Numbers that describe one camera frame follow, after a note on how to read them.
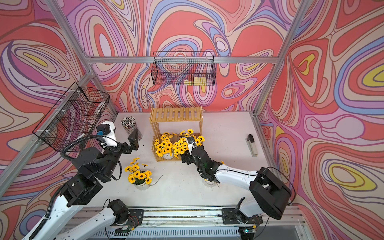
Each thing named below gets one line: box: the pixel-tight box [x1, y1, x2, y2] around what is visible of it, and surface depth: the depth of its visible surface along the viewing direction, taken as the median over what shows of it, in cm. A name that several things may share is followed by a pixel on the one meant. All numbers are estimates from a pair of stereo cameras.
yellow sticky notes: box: [184, 76, 207, 86], surface depth 86 cm
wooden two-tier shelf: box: [149, 106, 203, 162], surface depth 84 cm
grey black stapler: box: [245, 134, 258, 157], surface depth 99 cm
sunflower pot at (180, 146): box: [173, 129, 206, 159], surface depth 75 cm
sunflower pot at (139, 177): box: [124, 157, 153, 191], surface depth 75 cm
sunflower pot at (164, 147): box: [154, 132, 174, 160], surface depth 82 cm
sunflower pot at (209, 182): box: [204, 179, 216, 185], surface depth 79 cm
